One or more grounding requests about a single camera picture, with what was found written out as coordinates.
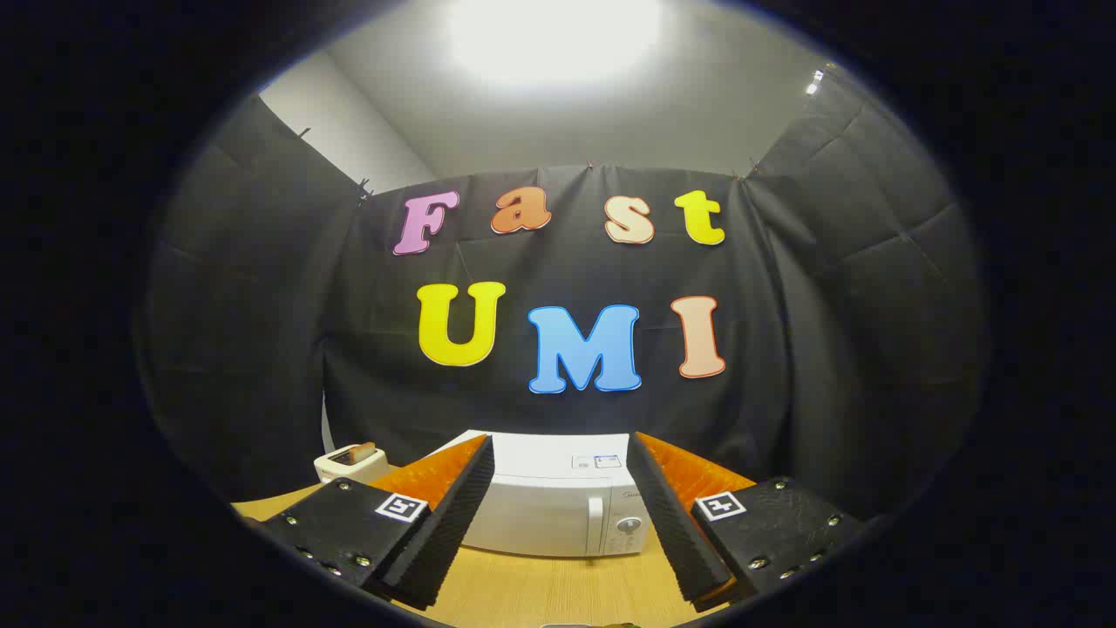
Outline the black backdrop cloth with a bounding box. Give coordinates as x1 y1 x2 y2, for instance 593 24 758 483
139 65 990 524

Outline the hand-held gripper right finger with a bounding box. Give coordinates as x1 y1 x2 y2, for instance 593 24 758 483
626 431 873 611

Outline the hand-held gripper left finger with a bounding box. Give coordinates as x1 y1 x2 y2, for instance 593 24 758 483
253 433 496 611

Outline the white microwave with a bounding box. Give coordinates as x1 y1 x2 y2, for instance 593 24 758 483
432 429 653 559

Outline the cream toaster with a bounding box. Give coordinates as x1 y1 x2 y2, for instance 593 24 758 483
314 441 389 486

